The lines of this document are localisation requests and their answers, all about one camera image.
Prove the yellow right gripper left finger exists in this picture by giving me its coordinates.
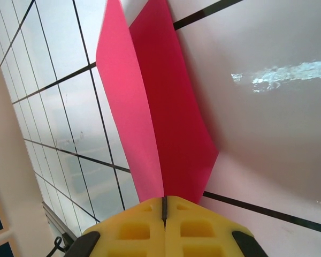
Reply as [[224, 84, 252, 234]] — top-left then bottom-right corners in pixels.
[[69, 197, 165, 257]]

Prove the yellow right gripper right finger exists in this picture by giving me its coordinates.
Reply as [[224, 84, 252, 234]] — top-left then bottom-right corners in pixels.
[[164, 195, 269, 257]]

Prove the pink paper sheet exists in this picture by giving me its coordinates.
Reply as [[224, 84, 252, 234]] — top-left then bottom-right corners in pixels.
[[95, 0, 220, 205]]

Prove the aluminium frame post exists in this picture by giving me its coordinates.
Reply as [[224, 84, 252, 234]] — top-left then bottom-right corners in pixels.
[[41, 201, 80, 243]]

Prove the black cable loop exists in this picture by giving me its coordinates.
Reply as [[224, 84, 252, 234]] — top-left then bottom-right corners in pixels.
[[46, 235, 70, 257]]

